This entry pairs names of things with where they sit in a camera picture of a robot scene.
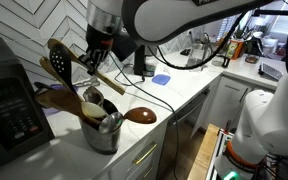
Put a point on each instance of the wooden board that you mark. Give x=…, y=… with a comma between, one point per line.
x=202, y=153

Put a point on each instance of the steel utensil holder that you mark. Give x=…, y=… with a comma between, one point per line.
x=100, y=141

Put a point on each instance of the steel faucet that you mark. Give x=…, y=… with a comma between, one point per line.
x=208, y=43

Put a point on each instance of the steel ladle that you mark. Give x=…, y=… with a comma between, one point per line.
x=110, y=122

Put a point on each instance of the dark wooden spatula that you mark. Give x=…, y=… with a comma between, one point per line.
x=64, y=101

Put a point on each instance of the white container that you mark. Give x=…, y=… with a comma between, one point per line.
x=270, y=46

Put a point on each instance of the black countertop stand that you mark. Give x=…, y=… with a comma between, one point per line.
x=140, y=63

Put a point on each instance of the orange box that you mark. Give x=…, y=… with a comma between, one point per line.
x=234, y=50

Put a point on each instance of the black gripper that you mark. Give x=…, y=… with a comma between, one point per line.
x=99, y=41

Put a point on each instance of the dark grey spoon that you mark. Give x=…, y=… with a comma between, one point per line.
x=43, y=88

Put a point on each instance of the long wooden cooking stick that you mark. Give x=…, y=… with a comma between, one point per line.
x=112, y=85

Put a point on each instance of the black metal grater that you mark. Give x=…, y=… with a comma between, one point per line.
x=270, y=71

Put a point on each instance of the black microwave oven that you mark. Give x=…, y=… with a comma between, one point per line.
x=10, y=116

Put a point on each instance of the metal robot stand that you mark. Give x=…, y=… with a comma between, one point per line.
x=219, y=150

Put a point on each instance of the pale wooden spoon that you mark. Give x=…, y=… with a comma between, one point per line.
x=92, y=109

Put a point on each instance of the steel tongs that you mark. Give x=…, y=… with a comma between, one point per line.
x=87, y=81

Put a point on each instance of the blue square lid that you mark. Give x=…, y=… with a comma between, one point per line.
x=161, y=79

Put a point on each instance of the light wooden spoon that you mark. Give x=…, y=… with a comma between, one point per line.
x=47, y=66

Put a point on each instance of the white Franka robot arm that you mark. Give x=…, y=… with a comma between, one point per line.
x=170, y=20

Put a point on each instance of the steel slotted spoon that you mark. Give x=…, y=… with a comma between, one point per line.
x=93, y=96

